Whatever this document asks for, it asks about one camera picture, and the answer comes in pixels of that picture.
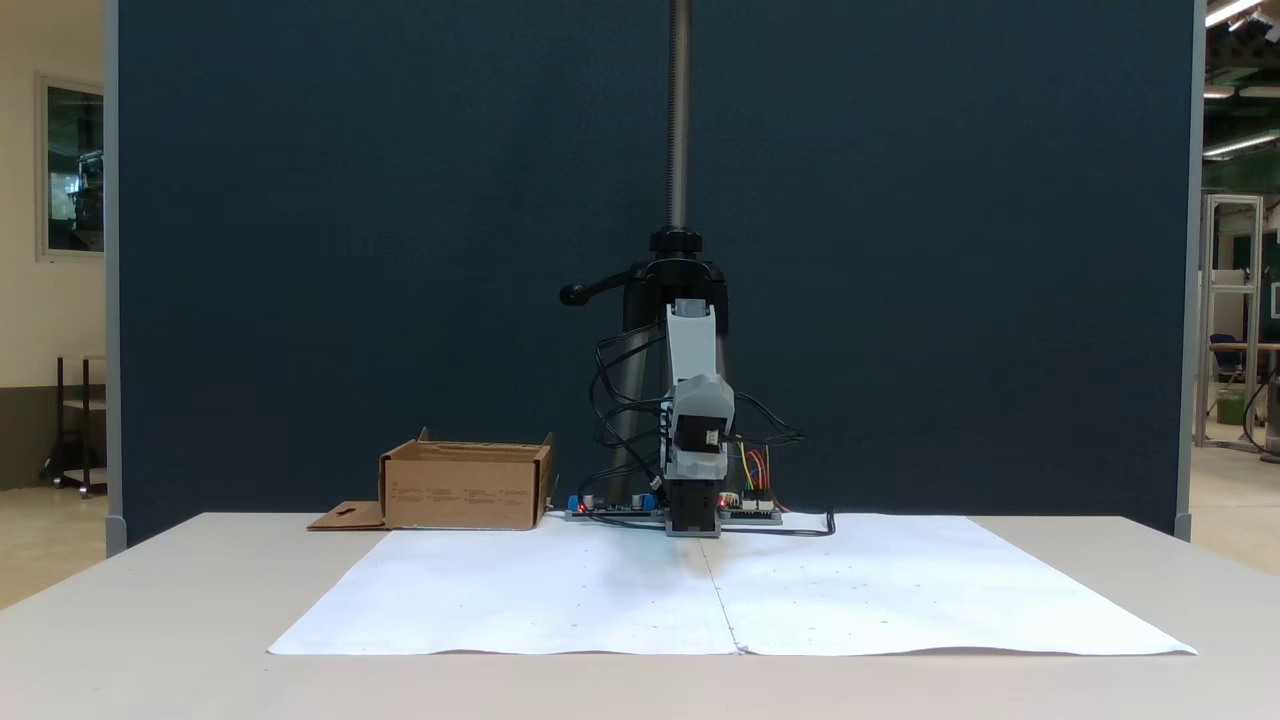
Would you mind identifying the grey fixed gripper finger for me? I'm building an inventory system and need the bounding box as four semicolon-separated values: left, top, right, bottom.
664;449;729;483

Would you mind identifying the blue circuit board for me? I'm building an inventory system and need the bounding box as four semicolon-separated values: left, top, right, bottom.
564;492;663;521

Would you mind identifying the white paper sheet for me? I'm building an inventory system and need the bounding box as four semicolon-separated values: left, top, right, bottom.
700;513;1198;658
268;520;742;658

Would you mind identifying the brown cardboard box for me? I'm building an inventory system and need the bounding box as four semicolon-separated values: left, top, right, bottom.
308;428;556;532

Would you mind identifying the dark blue partition panel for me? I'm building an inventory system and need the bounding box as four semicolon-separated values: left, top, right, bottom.
105;0;1207;548

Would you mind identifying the blue office chair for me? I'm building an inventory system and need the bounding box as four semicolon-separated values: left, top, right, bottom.
1209;333;1247;387

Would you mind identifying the dark shelf cart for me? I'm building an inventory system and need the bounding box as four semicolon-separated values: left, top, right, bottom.
44;354;108;499

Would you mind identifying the circuit board with jumper wires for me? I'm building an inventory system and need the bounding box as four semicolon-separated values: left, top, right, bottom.
719;489;784;525

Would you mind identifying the black table cable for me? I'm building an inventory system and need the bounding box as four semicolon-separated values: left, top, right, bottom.
718;510;837;539

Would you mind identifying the black camera tripod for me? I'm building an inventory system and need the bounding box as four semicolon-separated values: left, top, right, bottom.
559;0;732;507

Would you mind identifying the aluminium profile frame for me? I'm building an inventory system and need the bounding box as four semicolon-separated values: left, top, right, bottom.
1196;193;1267;451

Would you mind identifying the framed wall window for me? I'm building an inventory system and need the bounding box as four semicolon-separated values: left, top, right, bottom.
36;72;107;263

